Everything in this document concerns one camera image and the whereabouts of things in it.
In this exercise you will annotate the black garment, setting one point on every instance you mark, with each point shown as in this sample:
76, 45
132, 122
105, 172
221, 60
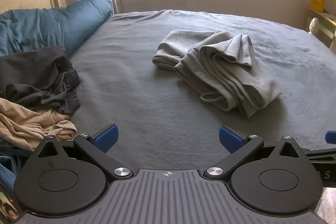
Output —
31, 74

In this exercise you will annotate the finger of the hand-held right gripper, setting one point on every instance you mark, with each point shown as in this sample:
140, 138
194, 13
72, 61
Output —
331, 137

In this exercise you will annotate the grey sweatpants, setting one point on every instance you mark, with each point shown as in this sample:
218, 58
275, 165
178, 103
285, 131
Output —
223, 74

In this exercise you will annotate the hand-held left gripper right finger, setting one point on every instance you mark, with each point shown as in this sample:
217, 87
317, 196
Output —
231, 138

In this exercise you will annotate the blue denim garment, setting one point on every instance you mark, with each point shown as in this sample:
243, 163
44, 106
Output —
5, 166

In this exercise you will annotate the beige garment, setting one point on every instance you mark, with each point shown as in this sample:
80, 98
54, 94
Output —
29, 124

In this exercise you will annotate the cream bed post finial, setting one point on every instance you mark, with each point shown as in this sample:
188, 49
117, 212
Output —
313, 26

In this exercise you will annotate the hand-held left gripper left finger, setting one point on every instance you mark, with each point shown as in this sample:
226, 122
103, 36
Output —
106, 138

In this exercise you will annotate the teal pillow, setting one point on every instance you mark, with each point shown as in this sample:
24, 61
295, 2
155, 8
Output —
52, 24

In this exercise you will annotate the cream side table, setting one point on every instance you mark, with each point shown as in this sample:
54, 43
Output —
325, 22

